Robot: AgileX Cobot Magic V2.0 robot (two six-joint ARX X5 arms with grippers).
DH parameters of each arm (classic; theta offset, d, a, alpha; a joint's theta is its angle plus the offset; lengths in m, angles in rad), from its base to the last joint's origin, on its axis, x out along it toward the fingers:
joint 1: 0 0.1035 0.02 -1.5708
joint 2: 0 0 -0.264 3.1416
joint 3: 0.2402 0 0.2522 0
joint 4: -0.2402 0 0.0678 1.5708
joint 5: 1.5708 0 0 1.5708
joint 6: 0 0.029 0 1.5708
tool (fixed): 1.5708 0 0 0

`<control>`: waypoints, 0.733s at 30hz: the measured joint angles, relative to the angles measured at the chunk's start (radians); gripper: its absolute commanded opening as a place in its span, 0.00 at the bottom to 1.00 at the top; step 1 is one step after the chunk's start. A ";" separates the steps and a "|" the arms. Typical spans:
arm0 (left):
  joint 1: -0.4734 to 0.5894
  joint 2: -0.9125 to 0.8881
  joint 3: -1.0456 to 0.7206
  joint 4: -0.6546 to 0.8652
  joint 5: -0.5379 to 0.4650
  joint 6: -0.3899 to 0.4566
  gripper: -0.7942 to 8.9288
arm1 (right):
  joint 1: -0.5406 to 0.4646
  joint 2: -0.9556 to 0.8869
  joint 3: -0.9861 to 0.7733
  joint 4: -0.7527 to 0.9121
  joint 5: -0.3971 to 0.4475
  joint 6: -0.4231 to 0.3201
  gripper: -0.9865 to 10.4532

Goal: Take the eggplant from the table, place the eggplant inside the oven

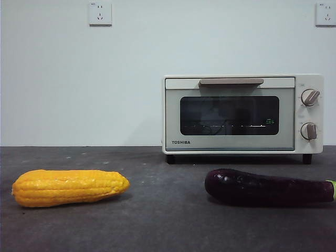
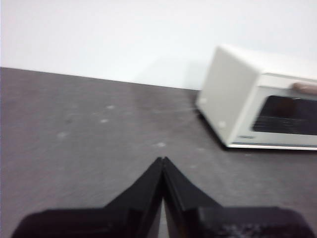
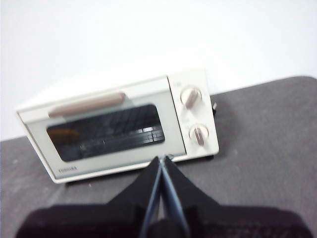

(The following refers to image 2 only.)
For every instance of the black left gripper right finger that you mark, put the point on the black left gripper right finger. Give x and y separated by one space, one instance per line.
210 223

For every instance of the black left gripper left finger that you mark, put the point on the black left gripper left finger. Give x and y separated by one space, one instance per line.
111 220

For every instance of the white toaster oven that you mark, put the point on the white toaster oven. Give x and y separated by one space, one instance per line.
230 99

